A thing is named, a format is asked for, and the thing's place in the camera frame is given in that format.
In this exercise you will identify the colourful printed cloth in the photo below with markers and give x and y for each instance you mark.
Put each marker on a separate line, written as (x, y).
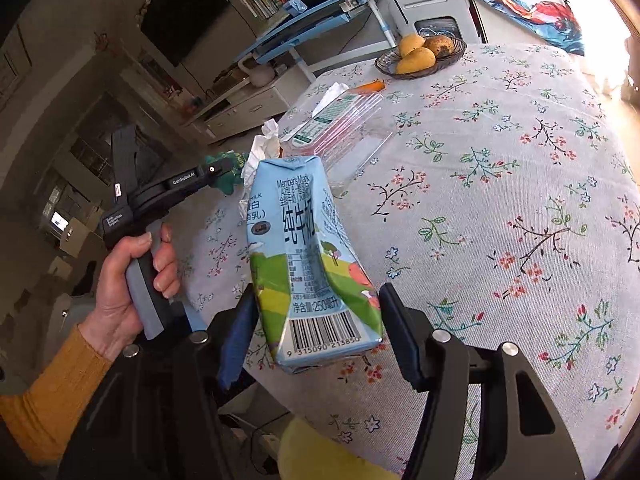
(525, 2)

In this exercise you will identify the yellow cushion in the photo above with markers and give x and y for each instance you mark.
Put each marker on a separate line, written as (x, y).
(325, 455)

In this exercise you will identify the green snack wrapper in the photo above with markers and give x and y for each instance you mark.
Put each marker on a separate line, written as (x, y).
(232, 184)

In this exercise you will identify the white tv cabinet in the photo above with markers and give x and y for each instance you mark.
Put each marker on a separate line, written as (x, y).
(235, 110)

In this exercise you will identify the orange carrot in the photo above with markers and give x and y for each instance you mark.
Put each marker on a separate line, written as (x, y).
(369, 86)

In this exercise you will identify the black television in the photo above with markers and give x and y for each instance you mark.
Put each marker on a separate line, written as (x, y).
(185, 5)

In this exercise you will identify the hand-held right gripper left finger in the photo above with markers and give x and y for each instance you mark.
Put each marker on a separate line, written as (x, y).
(235, 345)

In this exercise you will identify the brown spotted mango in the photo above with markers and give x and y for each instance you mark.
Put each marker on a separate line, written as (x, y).
(443, 45)

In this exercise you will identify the blue study desk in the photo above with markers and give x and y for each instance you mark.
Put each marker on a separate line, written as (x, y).
(300, 22)

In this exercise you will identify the pale pink jug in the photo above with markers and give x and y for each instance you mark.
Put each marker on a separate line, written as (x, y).
(260, 72)

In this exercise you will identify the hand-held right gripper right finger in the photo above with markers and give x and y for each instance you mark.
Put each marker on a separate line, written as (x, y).
(397, 332)

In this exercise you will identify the white air purifier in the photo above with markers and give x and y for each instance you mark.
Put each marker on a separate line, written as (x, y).
(435, 10)

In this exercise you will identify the clear plastic food tray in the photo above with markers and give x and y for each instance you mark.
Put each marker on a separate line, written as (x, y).
(345, 140)

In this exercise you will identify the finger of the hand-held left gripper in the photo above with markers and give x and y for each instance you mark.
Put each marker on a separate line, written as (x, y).
(200, 176)

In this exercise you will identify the floral tablecloth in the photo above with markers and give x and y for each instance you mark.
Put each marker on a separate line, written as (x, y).
(500, 210)

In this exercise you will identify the dark glass fruit bowl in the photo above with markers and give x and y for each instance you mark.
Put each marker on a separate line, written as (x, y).
(430, 67)

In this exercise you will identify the person's left hand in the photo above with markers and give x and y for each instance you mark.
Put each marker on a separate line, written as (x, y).
(120, 290)

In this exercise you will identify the yellow mango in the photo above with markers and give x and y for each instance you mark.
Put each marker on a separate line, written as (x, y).
(411, 43)
(416, 61)

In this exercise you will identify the crushed blue milk carton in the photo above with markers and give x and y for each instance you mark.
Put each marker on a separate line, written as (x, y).
(300, 240)

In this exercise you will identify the crumpled white tissue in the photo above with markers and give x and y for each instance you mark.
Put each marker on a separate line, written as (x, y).
(262, 145)

